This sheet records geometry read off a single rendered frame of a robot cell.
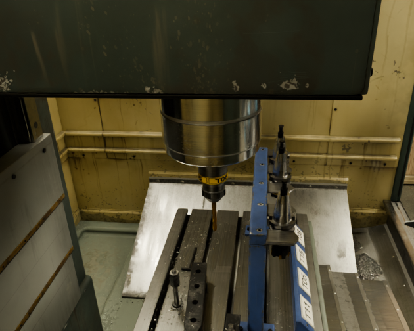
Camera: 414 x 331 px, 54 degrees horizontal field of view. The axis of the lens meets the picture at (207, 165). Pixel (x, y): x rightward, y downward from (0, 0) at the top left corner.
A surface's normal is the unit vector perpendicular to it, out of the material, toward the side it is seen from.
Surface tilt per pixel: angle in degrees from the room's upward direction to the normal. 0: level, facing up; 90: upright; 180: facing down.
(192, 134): 90
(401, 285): 17
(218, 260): 0
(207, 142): 90
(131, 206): 90
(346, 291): 8
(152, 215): 24
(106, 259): 0
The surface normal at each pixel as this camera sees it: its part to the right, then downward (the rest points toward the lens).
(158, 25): -0.14, 0.45
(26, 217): 0.98, 0.02
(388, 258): -0.33, -0.86
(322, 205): -0.08, -0.62
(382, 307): -0.01, -0.95
